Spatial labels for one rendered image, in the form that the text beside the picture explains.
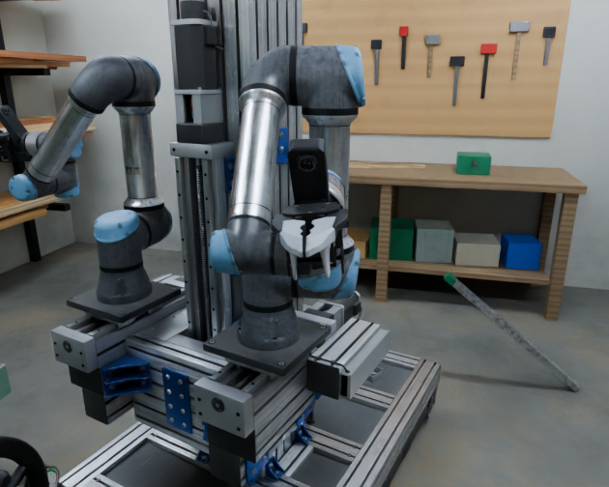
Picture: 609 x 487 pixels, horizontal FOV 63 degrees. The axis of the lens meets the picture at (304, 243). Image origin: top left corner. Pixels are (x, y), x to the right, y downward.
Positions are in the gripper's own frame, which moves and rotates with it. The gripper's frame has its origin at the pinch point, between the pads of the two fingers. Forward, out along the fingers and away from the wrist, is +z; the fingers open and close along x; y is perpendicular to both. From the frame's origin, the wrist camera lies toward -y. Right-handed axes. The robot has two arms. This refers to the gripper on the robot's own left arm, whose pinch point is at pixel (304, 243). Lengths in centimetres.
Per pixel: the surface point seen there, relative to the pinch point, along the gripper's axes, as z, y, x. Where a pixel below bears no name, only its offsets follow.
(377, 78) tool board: -319, -10, -26
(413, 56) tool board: -318, -22, -51
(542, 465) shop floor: -111, 133, -69
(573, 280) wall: -295, 142, -156
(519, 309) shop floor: -252, 140, -105
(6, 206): -253, 43, 225
